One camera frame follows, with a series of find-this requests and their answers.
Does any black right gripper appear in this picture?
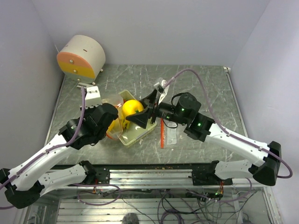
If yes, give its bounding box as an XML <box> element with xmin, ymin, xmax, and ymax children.
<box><xmin>127</xmin><ymin>88</ymin><xmax>188</xmax><ymax>128</ymax></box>

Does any yellow lemon toy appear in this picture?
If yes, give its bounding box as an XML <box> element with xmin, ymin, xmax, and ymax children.
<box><xmin>122</xmin><ymin>99</ymin><xmax>144</xmax><ymax>118</ymax></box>

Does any yellow bell pepper toy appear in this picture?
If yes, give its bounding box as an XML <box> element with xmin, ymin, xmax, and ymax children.
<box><xmin>122</xmin><ymin>119</ymin><xmax>130</xmax><ymax>129</ymax></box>

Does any clear zip bag red zipper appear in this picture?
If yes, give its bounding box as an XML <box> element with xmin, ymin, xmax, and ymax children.
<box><xmin>102</xmin><ymin>94</ymin><xmax>124</xmax><ymax>140</ymax></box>

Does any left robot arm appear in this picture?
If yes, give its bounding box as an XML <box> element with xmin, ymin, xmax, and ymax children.
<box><xmin>0</xmin><ymin>103</ymin><xmax>118</xmax><ymax>209</ymax></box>

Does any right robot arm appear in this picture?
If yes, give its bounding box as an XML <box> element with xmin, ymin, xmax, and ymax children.
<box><xmin>126</xmin><ymin>90</ymin><xmax>281</xmax><ymax>186</ymax></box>

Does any pale green plastic basket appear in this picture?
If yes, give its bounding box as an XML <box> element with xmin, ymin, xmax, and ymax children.
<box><xmin>116</xmin><ymin>90</ymin><xmax>157</xmax><ymax>147</ymax></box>

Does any small white clip block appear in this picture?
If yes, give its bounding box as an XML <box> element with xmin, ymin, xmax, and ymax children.
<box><xmin>77</xmin><ymin>82</ymin><xmax>92</xmax><ymax>89</ymax></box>

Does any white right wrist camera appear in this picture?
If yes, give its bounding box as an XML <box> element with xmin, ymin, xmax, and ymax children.
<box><xmin>154</xmin><ymin>77</ymin><xmax>169</xmax><ymax>105</ymax></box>

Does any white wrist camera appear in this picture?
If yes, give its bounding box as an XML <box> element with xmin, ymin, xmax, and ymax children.
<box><xmin>84</xmin><ymin>86</ymin><xmax>102</xmax><ymax>109</ymax></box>
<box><xmin>154</xmin><ymin>77</ymin><xmax>169</xmax><ymax>105</ymax></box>

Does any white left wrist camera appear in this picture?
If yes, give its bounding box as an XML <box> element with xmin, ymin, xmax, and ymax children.
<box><xmin>84</xmin><ymin>86</ymin><xmax>102</xmax><ymax>109</ymax></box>

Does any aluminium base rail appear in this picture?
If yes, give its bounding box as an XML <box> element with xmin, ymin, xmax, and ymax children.
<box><xmin>28</xmin><ymin>163</ymin><xmax>271</xmax><ymax>189</ymax></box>

